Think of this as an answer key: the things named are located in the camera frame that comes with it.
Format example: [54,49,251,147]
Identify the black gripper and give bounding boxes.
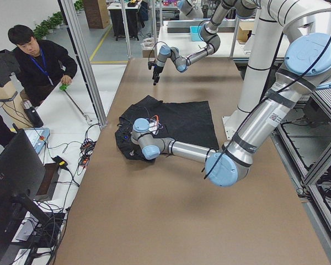
[147,59,163,86]

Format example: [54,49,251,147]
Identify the aluminium frame cage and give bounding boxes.
[57,0,108,128]

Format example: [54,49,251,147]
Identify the black thermos bottle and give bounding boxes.
[22,99,44,128]

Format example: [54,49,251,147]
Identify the man in black jacket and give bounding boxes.
[8,25,77,107]

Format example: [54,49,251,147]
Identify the black t-shirt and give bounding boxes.
[115,96,219,163]

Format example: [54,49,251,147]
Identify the black computer monitor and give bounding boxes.
[0,130,49,252]

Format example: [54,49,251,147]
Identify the teach pendant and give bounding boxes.
[24,128,50,154]

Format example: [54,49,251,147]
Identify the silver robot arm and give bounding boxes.
[131,1,331,187]
[148,1,257,85]

